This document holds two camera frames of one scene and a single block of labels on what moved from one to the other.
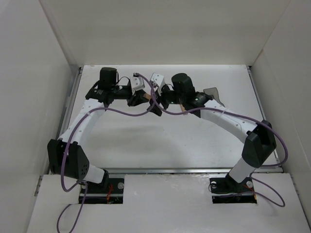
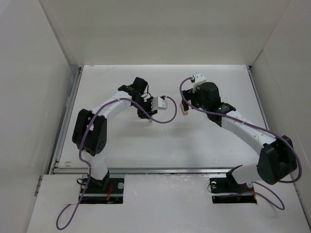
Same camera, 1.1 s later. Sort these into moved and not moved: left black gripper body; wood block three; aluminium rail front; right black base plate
Moved: left black gripper body
Not moved: right black base plate; wood block three; aluminium rail front
